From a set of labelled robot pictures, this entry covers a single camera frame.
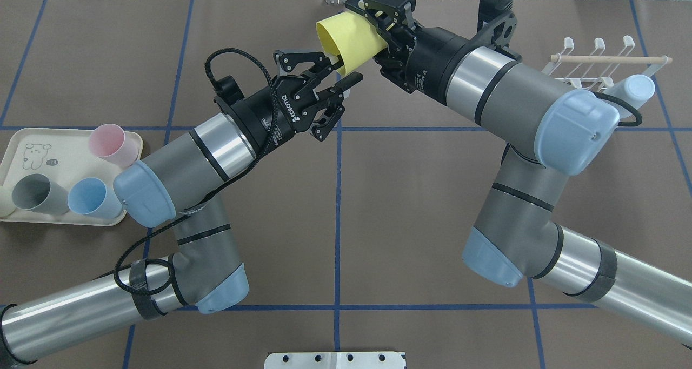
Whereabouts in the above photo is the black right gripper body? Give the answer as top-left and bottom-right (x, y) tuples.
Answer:
(371, 0), (469, 97)

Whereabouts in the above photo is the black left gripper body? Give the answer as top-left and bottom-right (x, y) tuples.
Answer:
(214, 50), (346, 153)

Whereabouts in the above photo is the yellow cup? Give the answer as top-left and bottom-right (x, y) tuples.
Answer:
(316, 10), (387, 76)

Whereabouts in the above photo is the light blue cup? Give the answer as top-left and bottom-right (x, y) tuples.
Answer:
(602, 74), (656, 110)

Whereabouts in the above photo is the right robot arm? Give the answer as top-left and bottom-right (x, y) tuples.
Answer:
(345, 0), (691, 347)

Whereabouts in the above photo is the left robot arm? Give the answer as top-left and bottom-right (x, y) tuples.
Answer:
(2, 48), (363, 368)

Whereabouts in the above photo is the pink cup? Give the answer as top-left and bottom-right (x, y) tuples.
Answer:
(88, 124), (138, 167)

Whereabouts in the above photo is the grey cup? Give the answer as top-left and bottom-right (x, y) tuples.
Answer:
(11, 173), (69, 216)

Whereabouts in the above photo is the beige plastic tray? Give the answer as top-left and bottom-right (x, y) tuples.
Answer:
(1, 128), (125, 226)

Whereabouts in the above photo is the white wire cup rack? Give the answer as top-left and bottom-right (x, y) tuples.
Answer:
(542, 35), (673, 92)

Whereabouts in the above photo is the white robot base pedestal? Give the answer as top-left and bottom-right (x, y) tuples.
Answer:
(264, 351), (407, 368)

